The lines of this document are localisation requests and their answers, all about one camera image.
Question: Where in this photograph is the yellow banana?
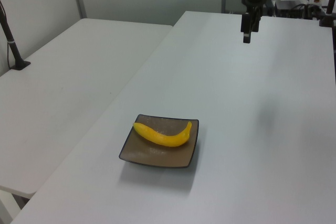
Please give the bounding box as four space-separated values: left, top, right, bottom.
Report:
132 121 193 148

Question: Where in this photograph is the square brown ceramic plate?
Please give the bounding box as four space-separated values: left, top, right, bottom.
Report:
118 113 200 169

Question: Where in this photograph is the black electronics box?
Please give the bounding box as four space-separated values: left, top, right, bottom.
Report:
274 0 308 19

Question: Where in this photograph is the black clamp stand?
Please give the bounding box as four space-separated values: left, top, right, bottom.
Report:
318 0 336 28

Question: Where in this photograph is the white side table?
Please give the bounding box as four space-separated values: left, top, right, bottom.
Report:
0 17 174 201

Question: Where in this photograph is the black stand pole with base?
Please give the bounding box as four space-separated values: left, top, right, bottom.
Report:
0 0 32 71

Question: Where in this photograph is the bundle of black cables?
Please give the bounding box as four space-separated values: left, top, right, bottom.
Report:
296 3 326 21

